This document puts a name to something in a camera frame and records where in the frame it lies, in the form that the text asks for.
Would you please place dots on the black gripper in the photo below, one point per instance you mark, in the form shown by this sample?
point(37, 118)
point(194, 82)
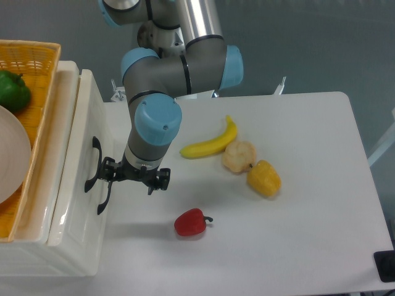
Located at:
point(154, 179)

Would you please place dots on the white drawer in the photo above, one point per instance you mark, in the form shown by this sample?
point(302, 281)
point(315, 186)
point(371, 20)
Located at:
point(76, 228)

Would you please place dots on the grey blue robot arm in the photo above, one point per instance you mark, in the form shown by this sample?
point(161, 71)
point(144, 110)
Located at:
point(153, 80)

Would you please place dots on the white plastic drawer cabinet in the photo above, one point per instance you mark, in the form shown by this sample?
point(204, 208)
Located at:
point(29, 254)

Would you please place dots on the red bell pepper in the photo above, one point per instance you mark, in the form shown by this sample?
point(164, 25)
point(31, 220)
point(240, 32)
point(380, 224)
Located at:
point(191, 223)

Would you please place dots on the yellow banana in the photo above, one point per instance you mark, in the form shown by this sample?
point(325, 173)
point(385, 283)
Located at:
point(212, 146)

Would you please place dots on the beige peeled fruit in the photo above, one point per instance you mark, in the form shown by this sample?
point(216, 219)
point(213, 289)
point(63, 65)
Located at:
point(239, 156)

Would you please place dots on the beige round plate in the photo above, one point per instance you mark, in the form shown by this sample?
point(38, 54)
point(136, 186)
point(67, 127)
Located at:
point(15, 154)

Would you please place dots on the yellow bell pepper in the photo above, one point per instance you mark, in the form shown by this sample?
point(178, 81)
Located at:
point(264, 179)

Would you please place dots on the green bell pepper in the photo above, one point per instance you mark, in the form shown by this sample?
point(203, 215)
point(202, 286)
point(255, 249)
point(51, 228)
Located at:
point(15, 95)

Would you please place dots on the yellow woven basket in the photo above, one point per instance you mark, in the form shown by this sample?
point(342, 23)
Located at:
point(38, 62)

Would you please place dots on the black device at edge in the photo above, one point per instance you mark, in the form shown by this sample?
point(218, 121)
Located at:
point(385, 261)

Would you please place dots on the black top drawer handle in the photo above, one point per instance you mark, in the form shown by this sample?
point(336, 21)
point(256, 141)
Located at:
point(94, 170)

